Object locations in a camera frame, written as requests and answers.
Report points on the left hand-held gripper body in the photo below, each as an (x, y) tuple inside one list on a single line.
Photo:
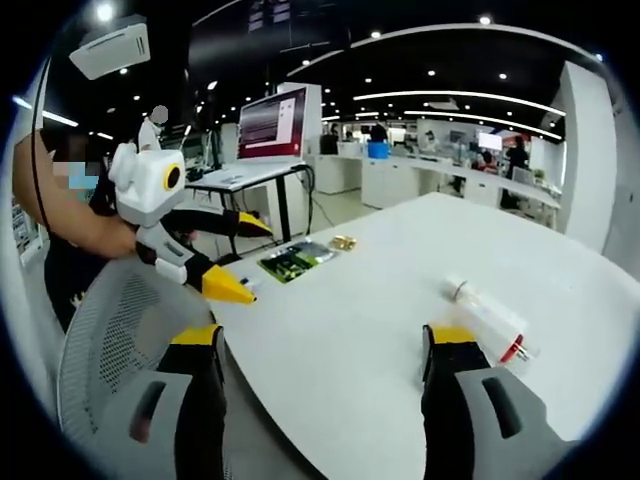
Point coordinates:
[(142, 185)]

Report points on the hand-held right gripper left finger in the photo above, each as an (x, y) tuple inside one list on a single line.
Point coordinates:
[(200, 400)]

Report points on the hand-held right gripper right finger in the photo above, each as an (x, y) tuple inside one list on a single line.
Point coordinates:
[(450, 400)]

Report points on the green circuit board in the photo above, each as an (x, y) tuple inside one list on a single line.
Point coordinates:
[(295, 260)]

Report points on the clear plastic syringe tube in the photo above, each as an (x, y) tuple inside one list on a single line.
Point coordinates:
[(500, 325)]

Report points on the gold skincare packet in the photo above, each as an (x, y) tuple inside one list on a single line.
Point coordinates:
[(343, 242)]

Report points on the white desk black legs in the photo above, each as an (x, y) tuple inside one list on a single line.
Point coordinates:
[(240, 177)]

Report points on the grey mesh office chair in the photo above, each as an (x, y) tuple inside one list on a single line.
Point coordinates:
[(115, 320)]

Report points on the computer monitor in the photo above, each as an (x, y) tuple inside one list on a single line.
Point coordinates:
[(272, 125)]

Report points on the person's dark clothing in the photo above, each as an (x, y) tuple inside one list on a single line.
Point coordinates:
[(70, 280)]

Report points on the ceiling air conditioner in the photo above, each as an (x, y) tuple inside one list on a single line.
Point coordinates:
[(112, 47)]

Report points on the blue bin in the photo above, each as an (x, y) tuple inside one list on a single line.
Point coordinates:
[(378, 149)]

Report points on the row of white counters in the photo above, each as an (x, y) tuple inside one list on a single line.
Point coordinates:
[(425, 175)]

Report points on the white pillar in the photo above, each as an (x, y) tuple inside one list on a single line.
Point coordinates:
[(587, 155)]

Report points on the small wall screen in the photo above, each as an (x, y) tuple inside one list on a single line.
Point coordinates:
[(490, 141)]

